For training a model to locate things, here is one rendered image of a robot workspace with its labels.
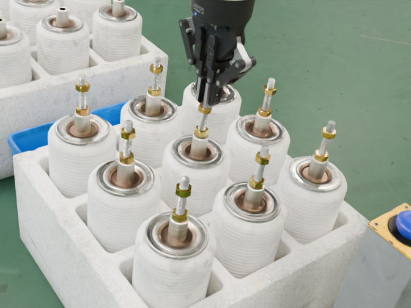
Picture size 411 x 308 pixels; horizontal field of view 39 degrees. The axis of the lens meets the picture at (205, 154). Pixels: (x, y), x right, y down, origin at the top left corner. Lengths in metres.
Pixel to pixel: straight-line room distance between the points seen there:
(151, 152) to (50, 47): 0.32
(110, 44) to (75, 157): 0.39
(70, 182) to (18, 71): 0.30
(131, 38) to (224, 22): 0.50
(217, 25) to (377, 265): 0.33
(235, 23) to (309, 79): 0.92
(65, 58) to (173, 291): 0.56
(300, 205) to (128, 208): 0.24
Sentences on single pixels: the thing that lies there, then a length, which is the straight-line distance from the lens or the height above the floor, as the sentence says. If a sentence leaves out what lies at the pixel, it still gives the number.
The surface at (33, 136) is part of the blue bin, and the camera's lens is 1.07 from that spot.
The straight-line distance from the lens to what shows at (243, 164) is 0.86.
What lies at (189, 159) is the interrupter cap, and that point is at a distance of 0.79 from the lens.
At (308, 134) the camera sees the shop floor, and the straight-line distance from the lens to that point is 1.35.
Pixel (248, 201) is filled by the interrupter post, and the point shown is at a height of 0.26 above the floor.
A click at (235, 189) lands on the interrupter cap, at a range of 0.76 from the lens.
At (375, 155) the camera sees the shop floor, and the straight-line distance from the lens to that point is 1.36.
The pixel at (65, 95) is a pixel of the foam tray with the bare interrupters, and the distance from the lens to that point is 1.10.
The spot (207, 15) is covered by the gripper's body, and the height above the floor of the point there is 0.47.
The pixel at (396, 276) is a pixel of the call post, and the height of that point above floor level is 0.28.
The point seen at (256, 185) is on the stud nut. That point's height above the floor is 0.29.
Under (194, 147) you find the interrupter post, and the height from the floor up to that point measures 0.27.
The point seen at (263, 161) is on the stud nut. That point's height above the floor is 0.33.
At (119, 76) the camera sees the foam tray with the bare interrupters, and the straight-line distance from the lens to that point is 1.14.
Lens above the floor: 0.74
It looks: 37 degrees down
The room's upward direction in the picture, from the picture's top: 9 degrees clockwise
